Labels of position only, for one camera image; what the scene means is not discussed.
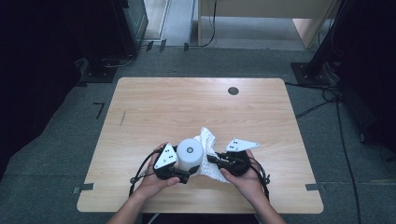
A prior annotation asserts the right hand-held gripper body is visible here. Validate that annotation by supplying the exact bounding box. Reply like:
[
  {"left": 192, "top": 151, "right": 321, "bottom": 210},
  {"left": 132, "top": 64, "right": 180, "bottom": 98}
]
[{"left": 220, "top": 137, "right": 261, "bottom": 177}]

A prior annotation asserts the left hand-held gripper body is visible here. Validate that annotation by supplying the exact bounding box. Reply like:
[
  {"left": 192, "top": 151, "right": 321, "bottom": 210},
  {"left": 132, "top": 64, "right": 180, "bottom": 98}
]
[{"left": 153, "top": 142, "right": 184, "bottom": 181}]

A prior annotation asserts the white cylinder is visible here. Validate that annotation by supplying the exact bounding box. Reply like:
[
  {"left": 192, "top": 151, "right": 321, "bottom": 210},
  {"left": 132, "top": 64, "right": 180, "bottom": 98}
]
[{"left": 176, "top": 137, "right": 205, "bottom": 175}]

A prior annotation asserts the white waffle cloth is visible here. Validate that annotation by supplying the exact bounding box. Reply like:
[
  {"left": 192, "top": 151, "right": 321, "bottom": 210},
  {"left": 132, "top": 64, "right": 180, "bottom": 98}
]
[{"left": 192, "top": 126, "right": 232, "bottom": 184}]

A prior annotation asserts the person's right hand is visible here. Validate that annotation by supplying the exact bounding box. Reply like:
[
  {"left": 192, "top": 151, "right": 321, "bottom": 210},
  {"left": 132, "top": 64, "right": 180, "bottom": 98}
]
[{"left": 219, "top": 149, "right": 266, "bottom": 205}]

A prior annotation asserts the person's left hand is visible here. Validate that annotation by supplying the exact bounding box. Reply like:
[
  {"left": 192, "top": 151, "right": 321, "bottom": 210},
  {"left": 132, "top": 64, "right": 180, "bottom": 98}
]
[{"left": 133, "top": 142, "right": 181, "bottom": 203}]

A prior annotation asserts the person's dark clothing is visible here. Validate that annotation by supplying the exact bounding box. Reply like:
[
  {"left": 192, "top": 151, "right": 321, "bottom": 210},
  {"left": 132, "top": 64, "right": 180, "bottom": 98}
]
[{"left": 141, "top": 213, "right": 260, "bottom": 224}]

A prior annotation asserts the black metal stand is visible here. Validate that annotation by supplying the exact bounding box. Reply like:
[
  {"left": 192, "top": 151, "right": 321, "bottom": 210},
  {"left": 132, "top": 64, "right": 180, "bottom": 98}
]
[{"left": 290, "top": 0, "right": 356, "bottom": 87}]

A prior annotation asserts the black cabinet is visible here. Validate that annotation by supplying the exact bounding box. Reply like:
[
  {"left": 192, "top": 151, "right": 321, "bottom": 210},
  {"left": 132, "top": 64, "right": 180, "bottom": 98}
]
[{"left": 110, "top": 0, "right": 149, "bottom": 58}]

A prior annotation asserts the black curtain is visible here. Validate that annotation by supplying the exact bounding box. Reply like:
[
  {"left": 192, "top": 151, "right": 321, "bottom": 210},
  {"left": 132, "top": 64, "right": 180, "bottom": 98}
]
[
  {"left": 330, "top": 0, "right": 396, "bottom": 162},
  {"left": 0, "top": 0, "right": 125, "bottom": 181}
]

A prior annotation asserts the light wooden desk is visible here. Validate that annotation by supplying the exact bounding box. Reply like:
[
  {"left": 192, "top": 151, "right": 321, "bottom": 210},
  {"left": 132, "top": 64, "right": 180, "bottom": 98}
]
[{"left": 197, "top": 0, "right": 344, "bottom": 49}]

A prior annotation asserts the right hand-held gripper cable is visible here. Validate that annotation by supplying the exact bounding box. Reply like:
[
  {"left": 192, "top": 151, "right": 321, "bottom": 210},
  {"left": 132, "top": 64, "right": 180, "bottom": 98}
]
[{"left": 248, "top": 156, "right": 271, "bottom": 202}]

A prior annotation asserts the hand-held gripper cable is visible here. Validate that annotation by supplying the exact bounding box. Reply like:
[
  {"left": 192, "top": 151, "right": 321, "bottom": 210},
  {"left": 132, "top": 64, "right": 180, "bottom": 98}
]
[
  {"left": 248, "top": 156, "right": 271, "bottom": 202},
  {"left": 129, "top": 148, "right": 160, "bottom": 198}
]

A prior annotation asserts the left hand-held gripper cable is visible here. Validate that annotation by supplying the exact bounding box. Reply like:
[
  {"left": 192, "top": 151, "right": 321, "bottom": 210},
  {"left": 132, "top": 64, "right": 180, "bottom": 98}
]
[{"left": 129, "top": 148, "right": 160, "bottom": 198}]

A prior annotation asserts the looped black floor cable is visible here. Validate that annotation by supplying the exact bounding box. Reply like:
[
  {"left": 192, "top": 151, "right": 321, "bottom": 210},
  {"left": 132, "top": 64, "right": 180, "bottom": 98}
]
[{"left": 284, "top": 81, "right": 342, "bottom": 119}]

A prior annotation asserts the grey floor cable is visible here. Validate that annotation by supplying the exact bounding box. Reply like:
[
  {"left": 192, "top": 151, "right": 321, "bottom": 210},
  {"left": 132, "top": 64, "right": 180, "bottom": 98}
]
[{"left": 102, "top": 53, "right": 138, "bottom": 69}]

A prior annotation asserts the black stand base plate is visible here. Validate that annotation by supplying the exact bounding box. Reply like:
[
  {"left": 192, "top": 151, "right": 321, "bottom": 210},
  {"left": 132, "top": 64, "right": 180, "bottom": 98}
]
[{"left": 79, "top": 46, "right": 119, "bottom": 84}]

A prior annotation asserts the long black floor cable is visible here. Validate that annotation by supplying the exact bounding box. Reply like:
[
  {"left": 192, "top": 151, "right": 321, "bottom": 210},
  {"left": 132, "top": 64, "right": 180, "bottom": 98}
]
[{"left": 335, "top": 92, "right": 362, "bottom": 224}]

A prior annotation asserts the black hanging cable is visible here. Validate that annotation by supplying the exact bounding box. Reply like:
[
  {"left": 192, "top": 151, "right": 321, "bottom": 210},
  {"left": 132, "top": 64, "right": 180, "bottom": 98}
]
[{"left": 186, "top": 0, "right": 218, "bottom": 49}]

